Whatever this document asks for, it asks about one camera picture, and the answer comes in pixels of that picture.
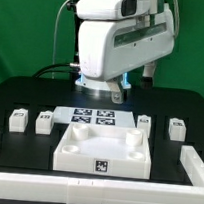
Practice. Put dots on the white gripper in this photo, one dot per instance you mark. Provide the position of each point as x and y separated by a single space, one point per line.
109 49

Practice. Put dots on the white square tabletop part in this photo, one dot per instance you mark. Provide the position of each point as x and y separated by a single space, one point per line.
104 150

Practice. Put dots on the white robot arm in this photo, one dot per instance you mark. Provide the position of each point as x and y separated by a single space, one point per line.
116 10

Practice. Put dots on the white marker sheet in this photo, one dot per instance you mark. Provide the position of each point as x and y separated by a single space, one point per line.
65 115

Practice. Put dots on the white right fence piece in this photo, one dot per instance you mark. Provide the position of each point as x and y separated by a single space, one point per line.
193 165

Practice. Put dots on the white front fence wall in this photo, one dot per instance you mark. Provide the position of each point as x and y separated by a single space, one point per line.
43 188

